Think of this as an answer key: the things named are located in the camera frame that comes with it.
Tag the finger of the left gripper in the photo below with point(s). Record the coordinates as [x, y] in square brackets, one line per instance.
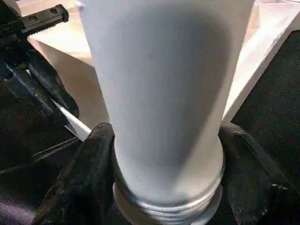
[28, 112]

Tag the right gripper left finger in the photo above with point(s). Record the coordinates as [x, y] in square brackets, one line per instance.
[89, 175]

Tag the black work mat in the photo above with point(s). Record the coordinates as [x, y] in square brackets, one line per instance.
[276, 98]

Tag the white plastic table top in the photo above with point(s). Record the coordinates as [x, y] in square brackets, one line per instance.
[257, 58]

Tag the white plastic table leg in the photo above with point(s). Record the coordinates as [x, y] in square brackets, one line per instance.
[164, 93]

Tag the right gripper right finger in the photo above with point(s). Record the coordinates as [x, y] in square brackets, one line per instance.
[253, 182]

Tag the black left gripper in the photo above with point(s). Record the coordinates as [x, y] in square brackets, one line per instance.
[35, 21]

